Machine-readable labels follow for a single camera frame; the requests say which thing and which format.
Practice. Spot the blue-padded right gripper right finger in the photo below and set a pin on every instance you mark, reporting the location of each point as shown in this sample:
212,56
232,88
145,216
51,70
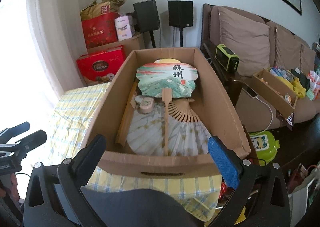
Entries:
270,207

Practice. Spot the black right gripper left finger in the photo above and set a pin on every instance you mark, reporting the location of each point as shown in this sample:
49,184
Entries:
54,196

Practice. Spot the pink handheld mini fan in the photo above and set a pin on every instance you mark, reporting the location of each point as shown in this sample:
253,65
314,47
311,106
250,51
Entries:
145,104

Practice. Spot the painted round paddle fan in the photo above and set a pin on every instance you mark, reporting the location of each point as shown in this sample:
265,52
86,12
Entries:
166,80

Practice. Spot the white floor shopping bag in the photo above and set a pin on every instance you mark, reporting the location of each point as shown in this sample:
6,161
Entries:
303,189

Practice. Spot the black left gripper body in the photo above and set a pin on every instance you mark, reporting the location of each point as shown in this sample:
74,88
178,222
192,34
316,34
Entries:
13,154

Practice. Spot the green yellow toy case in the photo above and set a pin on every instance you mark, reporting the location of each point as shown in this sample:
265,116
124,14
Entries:
265,145

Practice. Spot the yellow plaid bed sheet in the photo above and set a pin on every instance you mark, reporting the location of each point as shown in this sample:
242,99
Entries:
71,118

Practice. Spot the open beige paper fan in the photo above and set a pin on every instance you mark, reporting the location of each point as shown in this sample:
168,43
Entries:
146,134

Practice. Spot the narrow cardboard tray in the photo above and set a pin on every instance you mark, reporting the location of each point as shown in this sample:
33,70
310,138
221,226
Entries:
268,86

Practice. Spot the white orange paper bag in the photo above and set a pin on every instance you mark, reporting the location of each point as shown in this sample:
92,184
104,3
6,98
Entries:
313,91

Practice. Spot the yellow plastic bag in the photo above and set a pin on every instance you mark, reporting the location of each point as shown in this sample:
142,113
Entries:
295,86

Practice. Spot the brown fabric sofa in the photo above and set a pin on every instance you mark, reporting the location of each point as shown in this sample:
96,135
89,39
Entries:
253,110

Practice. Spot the red chocolate gift box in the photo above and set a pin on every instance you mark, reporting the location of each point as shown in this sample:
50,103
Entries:
101,66

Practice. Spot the large open cardboard box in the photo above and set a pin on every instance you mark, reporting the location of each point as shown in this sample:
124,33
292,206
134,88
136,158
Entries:
209,101

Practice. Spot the right beige sofa cushion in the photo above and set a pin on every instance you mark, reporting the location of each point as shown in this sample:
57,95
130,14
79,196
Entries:
307,59

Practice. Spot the beige sofa cushion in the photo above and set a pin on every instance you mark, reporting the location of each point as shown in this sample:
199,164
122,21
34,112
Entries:
307,59
287,48
247,38

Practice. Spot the green black portable radio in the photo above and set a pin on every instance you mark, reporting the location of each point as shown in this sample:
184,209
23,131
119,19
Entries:
227,58

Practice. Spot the middle beige sofa cushion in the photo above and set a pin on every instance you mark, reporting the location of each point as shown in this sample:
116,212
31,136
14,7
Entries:
287,48

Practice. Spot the left beige sofa cushion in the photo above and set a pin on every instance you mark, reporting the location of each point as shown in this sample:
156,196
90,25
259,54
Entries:
247,38

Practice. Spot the brown cardboard box behind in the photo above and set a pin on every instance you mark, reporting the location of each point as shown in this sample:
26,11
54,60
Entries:
131,44

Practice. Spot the red tea gift bag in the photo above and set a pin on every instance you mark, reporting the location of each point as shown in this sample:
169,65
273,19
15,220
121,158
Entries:
100,30

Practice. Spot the white pink tissue pack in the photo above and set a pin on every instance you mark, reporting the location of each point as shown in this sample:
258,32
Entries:
124,27

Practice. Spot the left black speaker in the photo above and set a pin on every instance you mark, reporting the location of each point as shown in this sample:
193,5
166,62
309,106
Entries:
147,18

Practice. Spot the black speaker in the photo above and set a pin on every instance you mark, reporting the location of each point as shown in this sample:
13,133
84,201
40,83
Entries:
181,15
147,18

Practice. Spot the gold shopping bag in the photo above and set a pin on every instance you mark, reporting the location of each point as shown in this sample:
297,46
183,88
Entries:
101,7

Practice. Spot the white sheer curtain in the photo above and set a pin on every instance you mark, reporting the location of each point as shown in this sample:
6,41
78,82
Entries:
58,32

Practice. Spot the right black speaker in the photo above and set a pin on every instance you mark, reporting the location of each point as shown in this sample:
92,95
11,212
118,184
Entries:
181,15

